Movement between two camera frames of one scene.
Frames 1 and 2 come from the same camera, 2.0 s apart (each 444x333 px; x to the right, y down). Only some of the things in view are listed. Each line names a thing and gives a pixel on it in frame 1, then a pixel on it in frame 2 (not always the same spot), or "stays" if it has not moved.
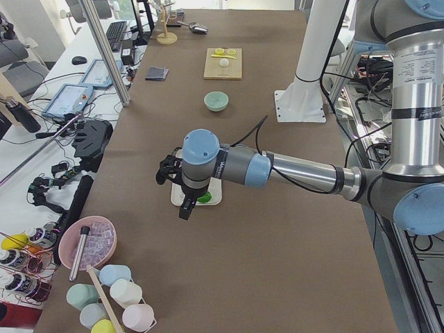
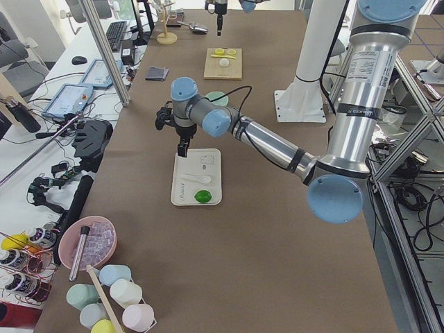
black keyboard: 114,33 stays
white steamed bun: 224,62 stays
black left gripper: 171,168 → 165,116
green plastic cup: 80,295 stays
